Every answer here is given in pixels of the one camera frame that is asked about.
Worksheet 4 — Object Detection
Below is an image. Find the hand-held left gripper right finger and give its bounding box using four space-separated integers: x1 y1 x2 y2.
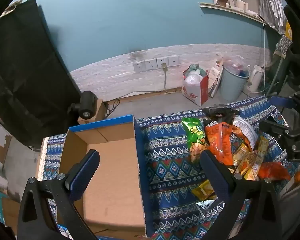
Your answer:
200 150 283 240

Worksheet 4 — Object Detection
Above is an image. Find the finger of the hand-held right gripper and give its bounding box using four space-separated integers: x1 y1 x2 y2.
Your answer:
259 120 294 143
268 92 300 110

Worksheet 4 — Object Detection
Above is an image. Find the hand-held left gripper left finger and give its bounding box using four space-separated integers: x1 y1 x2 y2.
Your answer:
17 149 100 240

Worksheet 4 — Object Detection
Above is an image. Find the long yellow snack packet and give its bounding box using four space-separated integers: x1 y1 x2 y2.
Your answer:
255 135 269 160

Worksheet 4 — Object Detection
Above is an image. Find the cardboard box with blue rim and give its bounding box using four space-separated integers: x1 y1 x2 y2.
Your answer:
57 114 150 240

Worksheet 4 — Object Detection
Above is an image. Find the orange-red snack packet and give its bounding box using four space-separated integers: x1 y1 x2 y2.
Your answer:
259 161 292 182

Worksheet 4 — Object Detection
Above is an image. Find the large orange snack packet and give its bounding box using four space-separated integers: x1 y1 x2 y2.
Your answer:
204 120 234 166

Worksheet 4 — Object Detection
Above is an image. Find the green snack packet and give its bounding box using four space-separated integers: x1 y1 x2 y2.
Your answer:
181 117 208 163

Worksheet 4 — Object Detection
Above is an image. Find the black printed snack packet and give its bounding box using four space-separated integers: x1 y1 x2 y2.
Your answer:
201 106 240 124

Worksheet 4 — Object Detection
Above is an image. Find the small yellow snack packet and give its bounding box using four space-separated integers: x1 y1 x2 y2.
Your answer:
191 180 215 201

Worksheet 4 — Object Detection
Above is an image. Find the white snack packet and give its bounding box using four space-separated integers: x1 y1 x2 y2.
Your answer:
231 116 258 152

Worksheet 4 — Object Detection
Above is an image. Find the silver foil packet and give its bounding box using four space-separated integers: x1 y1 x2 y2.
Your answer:
195 199 224 218

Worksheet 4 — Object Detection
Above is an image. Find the white electric kettle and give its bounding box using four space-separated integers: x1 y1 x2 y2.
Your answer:
242 65 265 95

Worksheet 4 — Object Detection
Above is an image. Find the blue patterned tablecloth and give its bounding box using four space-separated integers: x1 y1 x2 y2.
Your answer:
39 95 290 240

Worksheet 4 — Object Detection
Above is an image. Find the grey-blue trash bin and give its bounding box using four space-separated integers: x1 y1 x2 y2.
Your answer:
219 65 250 102

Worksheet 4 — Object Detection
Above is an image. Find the grey chevron cloth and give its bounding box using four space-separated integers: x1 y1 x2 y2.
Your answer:
274 34 293 59

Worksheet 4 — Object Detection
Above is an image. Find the clear plastic bag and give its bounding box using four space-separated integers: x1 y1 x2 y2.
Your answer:
222 55 250 77

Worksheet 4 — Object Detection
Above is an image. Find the black chair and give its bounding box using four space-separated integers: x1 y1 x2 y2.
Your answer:
282 4 300 95

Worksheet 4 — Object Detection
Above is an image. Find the small cardboard box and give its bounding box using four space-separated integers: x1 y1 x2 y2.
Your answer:
77 99 108 125

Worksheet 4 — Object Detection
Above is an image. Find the cardboard carton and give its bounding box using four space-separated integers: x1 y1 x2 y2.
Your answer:
0 195 23 230

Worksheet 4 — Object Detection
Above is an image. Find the red and white paper bag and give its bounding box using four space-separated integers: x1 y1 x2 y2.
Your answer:
182 64 209 107

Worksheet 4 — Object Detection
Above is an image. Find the silver foil sheet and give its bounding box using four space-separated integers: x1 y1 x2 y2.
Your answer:
257 0 288 34

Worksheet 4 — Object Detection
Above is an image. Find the black cloth backdrop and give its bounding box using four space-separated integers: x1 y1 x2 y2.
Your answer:
0 0 82 148

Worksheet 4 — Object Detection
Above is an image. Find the thin white cable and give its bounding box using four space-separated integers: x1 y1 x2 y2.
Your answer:
261 17 268 95

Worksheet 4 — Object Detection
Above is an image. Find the black floor cable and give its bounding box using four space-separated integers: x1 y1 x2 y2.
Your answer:
104 99 120 118

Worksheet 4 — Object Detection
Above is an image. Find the white wall shelf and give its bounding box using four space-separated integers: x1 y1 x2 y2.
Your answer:
199 2 268 25

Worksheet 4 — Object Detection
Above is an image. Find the grey plug with cable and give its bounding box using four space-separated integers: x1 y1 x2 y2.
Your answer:
115 64 184 99

